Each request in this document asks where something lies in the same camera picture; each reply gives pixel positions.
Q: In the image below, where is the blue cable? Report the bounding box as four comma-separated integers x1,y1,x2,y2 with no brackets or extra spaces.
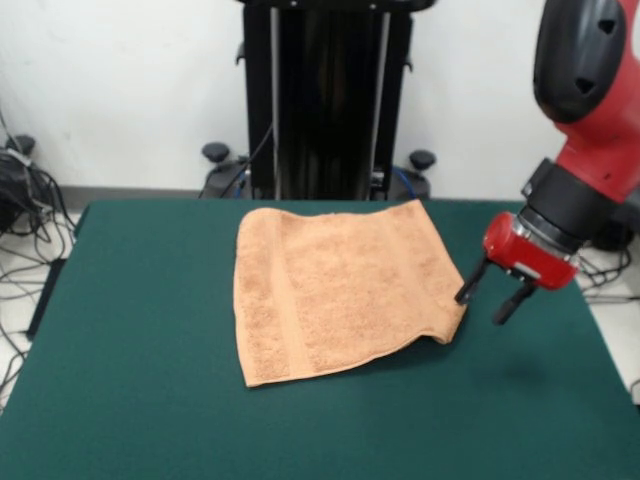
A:
389,167,419,200

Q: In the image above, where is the black caster base with cables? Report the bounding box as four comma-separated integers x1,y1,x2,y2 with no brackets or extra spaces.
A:
589,199,640,252
0,134,40,234

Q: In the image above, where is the black cable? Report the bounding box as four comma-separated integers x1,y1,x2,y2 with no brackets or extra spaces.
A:
219,122,276,199

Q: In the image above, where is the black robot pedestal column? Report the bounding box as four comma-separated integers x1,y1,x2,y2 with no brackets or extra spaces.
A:
233,0,451,201

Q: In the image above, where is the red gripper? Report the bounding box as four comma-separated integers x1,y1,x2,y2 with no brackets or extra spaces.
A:
454,211,580,326

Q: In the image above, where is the tan terry towel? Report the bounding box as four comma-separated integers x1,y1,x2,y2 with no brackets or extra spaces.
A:
233,200,470,389

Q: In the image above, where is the dark green tablecloth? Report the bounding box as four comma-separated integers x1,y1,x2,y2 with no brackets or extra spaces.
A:
0,199,640,480

